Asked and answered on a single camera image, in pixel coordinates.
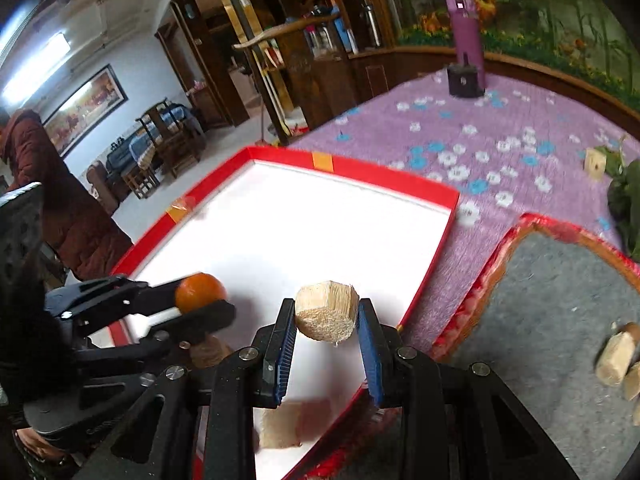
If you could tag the orange mandarin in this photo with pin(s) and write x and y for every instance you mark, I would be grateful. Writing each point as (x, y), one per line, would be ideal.
(200, 292)

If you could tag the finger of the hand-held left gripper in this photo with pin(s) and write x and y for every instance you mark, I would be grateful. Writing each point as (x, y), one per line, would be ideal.
(200, 322)
(100, 296)

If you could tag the red box tray white inside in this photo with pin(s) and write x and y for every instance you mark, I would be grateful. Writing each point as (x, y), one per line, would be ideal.
(300, 220)

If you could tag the silver thermos flask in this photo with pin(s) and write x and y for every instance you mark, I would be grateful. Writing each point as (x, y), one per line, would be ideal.
(370, 25)

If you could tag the brown longan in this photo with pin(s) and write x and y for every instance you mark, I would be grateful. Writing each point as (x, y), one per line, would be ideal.
(210, 352)

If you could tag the pale sugarcane piece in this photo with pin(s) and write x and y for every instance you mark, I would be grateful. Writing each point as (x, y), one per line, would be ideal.
(595, 162)
(327, 317)
(637, 412)
(615, 360)
(632, 382)
(290, 422)

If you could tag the blue checked table cover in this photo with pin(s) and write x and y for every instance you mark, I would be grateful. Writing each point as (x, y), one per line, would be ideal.
(142, 145)

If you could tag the purple thermos bottle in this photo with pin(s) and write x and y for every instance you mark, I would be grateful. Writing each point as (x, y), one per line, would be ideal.
(465, 25)

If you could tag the dark wooden chair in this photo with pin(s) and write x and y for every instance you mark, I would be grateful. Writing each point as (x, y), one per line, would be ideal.
(167, 135)

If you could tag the grey mat with red fringe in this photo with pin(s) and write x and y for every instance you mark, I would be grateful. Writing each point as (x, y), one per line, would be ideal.
(540, 300)

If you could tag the ceiling light panel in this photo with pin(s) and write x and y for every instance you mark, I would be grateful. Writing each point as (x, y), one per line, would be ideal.
(35, 67)

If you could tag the wooden chair with curved rail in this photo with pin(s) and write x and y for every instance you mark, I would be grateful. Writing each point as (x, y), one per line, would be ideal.
(320, 85)

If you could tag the artificial flower glass partition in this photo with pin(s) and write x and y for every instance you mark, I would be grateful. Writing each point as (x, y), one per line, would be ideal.
(525, 5)

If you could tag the gold mirrored pillar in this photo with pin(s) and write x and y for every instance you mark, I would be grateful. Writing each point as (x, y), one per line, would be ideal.
(235, 10)

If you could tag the green leafy vegetable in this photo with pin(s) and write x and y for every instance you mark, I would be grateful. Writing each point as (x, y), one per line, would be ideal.
(625, 200)

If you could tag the small black cup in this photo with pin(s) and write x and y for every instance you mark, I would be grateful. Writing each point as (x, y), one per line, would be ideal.
(465, 80)

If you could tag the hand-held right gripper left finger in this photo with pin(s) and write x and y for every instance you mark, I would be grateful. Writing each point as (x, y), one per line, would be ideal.
(279, 360)

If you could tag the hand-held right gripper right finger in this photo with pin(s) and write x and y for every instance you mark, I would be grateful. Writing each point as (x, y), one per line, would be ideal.
(371, 360)

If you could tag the framed wall painting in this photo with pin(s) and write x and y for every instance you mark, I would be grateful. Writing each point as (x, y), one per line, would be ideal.
(85, 105)

